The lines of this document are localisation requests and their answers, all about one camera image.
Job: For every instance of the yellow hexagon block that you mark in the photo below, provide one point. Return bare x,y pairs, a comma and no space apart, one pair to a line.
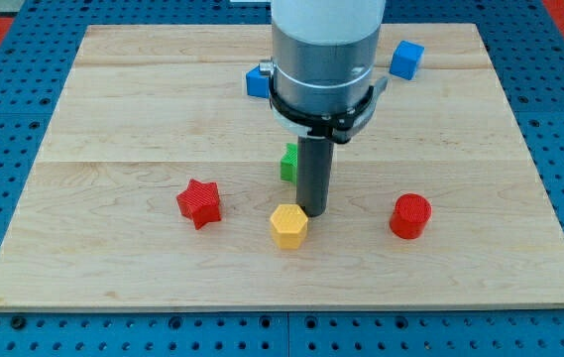
288,226

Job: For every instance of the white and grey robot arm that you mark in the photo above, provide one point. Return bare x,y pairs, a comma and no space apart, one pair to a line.
321,68

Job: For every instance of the green block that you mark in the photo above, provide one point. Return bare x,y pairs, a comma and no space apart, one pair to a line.
288,163

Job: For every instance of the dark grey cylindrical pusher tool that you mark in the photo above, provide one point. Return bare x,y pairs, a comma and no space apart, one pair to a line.
314,160

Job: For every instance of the red star block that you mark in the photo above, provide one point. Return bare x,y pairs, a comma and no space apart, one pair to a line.
200,202

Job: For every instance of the blue block left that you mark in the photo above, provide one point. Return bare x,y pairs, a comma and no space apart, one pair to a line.
257,83

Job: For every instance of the light wooden board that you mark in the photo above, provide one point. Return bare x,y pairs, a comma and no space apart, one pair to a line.
145,109

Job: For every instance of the red cylinder block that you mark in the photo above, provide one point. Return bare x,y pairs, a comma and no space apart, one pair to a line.
410,216

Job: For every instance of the blue cube right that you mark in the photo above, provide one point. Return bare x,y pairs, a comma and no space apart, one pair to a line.
406,59

